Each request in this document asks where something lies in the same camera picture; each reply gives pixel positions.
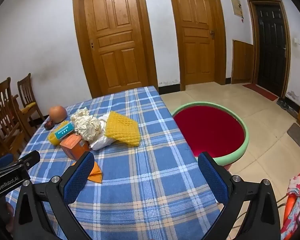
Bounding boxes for orange paper scrap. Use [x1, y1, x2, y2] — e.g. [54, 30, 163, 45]
[71, 160, 103, 184]

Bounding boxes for orange cardboard box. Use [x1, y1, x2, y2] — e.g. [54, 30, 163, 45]
[60, 134, 89, 161]

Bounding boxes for yellow net with teal label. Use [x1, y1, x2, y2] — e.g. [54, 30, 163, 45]
[47, 120, 75, 146]

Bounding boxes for white tissue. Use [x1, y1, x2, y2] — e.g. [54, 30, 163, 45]
[89, 113, 115, 151]

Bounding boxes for large cream paper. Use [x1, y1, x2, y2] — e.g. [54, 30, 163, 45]
[73, 115, 101, 141]

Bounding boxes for floral cloth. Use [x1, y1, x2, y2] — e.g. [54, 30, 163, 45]
[281, 173, 300, 239]

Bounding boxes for near wooden chair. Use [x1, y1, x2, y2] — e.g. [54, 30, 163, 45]
[0, 77, 30, 160]

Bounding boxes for wooden chair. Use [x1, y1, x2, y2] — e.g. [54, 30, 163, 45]
[0, 77, 30, 160]
[17, 73, 45, 121]

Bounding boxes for dark red jujube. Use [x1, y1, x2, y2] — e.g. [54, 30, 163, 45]
[44, 119, 55, 131]

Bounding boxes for large apple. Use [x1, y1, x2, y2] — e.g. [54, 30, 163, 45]
[49, 105, 68, 124]

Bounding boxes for small crumpled cream paper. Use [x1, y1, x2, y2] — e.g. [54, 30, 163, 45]
[70, 107, 89, 123]

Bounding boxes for far wooden chair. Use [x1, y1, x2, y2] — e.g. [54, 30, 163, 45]
[17, 73, 45, 121]

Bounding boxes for blue plaid tablecloth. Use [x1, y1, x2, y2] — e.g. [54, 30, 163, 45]
[5, 86, 222, 240]

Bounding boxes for red basin green rim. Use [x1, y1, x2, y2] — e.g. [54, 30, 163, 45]
[172, 101, 249, 170]

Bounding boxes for shoes by door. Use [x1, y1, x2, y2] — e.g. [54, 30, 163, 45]
[276, 98, 298, 119]

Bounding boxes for red doormat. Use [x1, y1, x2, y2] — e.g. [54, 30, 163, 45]
[243, 83, 278, 101]

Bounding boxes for left wooden door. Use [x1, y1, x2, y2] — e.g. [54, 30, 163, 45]
[72, 0, 158, 98]

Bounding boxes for wooden door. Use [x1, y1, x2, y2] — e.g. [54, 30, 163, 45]
[171, 0, 226, 90]
[72, 0, 158, 98]

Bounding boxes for dark entrance door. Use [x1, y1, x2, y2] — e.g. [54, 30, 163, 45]
[248, 0, 291, 98]

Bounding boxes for middle wooden door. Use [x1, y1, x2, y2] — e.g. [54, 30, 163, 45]
[171, 0, 226, 90]

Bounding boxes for small wooden wall cabinet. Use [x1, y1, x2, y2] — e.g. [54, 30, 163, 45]
[231, 40, 254, 84]

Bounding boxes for wall light switch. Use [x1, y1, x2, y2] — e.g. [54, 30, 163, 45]
[294, 37, 300, 46]

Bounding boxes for wall electrical panel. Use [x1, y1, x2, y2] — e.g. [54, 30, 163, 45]
[231, 0, 244, 19]

